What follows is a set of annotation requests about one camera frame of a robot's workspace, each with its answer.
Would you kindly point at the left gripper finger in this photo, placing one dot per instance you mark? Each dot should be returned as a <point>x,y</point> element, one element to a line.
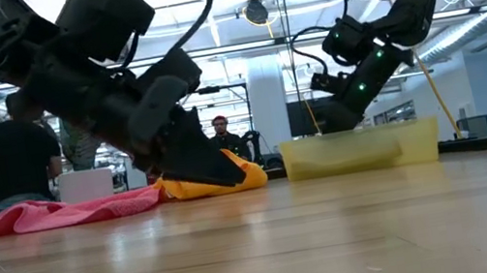
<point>198,158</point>

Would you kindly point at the pink microfiber towel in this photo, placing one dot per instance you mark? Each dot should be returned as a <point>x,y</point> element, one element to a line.
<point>41,217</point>

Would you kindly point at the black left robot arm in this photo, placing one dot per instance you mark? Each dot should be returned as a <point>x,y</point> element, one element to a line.
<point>60,28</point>

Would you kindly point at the orange microfiber towel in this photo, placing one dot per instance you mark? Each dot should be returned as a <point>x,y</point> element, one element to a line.
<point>212,188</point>

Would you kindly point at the person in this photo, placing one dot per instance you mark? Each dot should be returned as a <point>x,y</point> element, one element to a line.
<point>224,139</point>
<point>16,157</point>

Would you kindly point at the black office chair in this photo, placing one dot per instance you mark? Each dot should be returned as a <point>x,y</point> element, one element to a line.
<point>255,147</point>

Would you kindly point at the black monitor screen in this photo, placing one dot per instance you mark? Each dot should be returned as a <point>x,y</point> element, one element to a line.
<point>302,120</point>

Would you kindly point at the yellow translucent plastic bin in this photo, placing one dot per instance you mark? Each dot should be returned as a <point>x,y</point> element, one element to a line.
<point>421,142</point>

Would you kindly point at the snake plant in white pot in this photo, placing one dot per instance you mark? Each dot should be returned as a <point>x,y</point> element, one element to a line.
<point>85,186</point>

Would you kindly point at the white building column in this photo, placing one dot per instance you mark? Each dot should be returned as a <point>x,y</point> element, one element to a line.
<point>267,103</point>

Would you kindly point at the small dark grey monitor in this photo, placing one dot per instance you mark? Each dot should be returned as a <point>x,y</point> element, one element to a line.
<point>475,126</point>

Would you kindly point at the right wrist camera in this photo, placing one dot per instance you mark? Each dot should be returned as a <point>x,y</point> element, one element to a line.
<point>328,83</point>

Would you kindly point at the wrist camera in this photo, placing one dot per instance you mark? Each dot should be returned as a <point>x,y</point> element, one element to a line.
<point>328,83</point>
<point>174,71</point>

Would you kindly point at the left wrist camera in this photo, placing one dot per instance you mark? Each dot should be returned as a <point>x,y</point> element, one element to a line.
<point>174,71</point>

